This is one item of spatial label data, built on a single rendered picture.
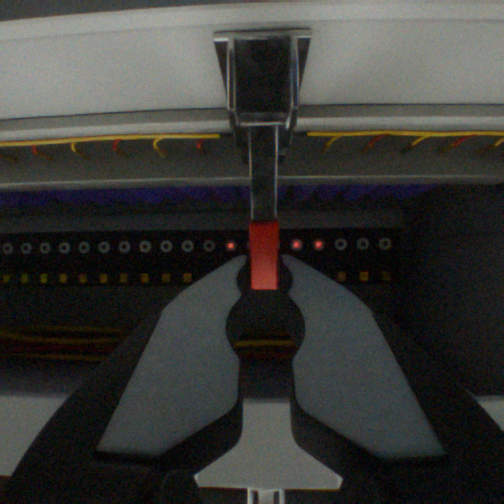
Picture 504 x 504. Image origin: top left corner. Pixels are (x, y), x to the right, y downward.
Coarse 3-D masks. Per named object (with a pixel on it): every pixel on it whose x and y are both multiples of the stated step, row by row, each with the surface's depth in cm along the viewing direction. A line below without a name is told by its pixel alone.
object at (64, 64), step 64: (0, 0) 7; (64, 0) 7; (128, 0) 7; (192, 0) 7; (256, 0) 7; (320, 0) 7; (384, 0) 7; (448, 0) 7; (0, 64) 9; (64, 64) 9; (128, 64) 9; (192, 64) 9; (320, 64) 9; (384, 64) 9; (448, 64) 9; (320, 128) 14; (384, 128) 14; (448, 128) 14; (448, 192) 23
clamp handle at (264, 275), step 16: (256, 128) 9; (272, 128) 9; (256, 144) 10; (272, 144) 10; (256, 160) 10; (272, 160) 10; (256, 176) 10; (272, 176) 10; (256, 192) 11; (272, 192) 11; (256, 208) 11; (272, 208) 11; (256, 224) 11; (272, 224) 11; (256, 240) 12; (272, 240) 12; (256, 256) 12; (272, 256) 12; (256, 272) 12; (272, 272) 12; (256, 288) 13; (272, 288) 13
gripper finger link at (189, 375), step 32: (192, 288) 10; (224, 288) 10; (160, 320) 8; (192, 320) 8; (224, 320) 8; (160, 352) 7; (192, 352) 7; (224, 352) 7; (128, 384) 6; (160, 384) 6; (192, 384) 6; (224, 384) 6; (128, 416) 6; (160, 416) 6; (192, 416) 6; (224, 416) 6; (128, 448) 5; (160, 448) 5; (192, 448) 6; (224, 448) 6
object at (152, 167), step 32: (0, 160) 15; (32, 160) 15; (64, 160) 15; (96, 160) 15; (128, 160) 15; (160, 160) 15; (192, 160) 15; (224, 160) 14; (288, 160) 14; (320, 160) 14; (352, 160) 14; (384, 160) 14; (416, 160) 14; (448, 160) 14; (480, 160) 14
